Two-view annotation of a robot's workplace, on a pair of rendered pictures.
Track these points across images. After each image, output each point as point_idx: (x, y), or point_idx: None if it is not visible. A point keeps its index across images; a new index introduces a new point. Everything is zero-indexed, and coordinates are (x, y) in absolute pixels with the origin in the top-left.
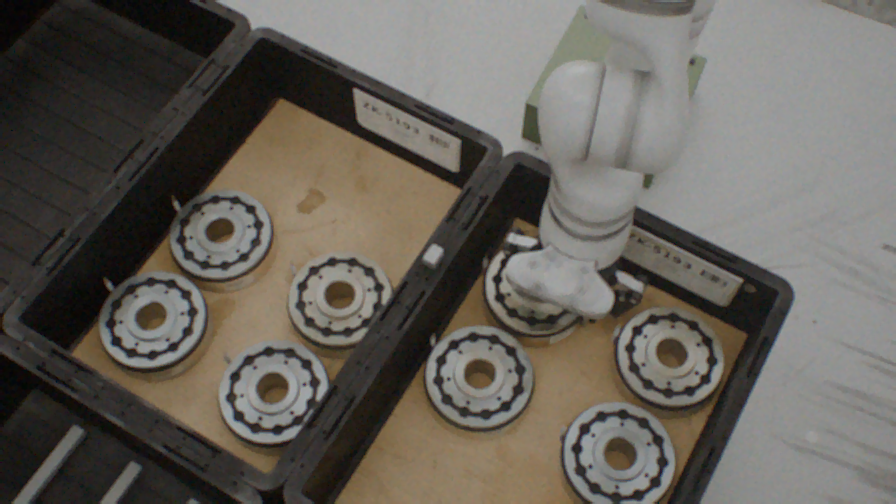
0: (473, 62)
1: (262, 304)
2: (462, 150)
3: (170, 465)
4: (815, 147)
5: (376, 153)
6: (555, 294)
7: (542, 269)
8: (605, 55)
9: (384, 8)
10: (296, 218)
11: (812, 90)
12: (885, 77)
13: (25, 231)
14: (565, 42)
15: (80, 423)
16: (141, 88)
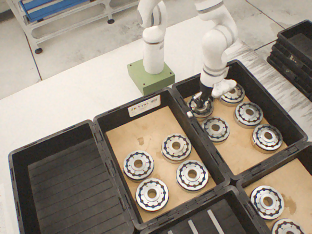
0: (117, 95)
1: (162, 167)
2: (160, 97)
3: (201, 208)
4: (185, 52)
5: (138, 120)
6: (227, 89)
7: (219, 87)
8: (146, 66)
9: (87, 104)
10: (143, 146)
11: (173, 45)
12: (179, 34)
13: (95, 217)
14: (133, 72)
15: (166, 230)
16: (74, 163)
